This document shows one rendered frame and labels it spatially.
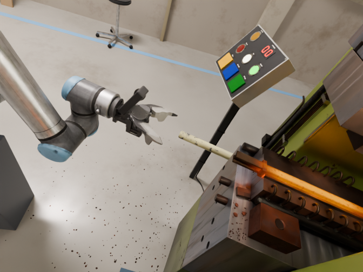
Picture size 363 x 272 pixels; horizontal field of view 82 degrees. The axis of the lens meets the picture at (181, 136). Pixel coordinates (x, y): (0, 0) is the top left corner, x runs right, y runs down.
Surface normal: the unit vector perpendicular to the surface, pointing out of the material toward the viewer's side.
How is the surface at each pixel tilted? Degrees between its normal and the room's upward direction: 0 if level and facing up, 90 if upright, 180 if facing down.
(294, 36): 90
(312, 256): 0
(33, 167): 0
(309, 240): 0
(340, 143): 90
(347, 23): 90
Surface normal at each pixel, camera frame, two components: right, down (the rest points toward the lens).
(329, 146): -0.29, 0.65
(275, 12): -0.02, 0.73
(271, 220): 0.28, -0.65
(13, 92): 0.34, 0.57
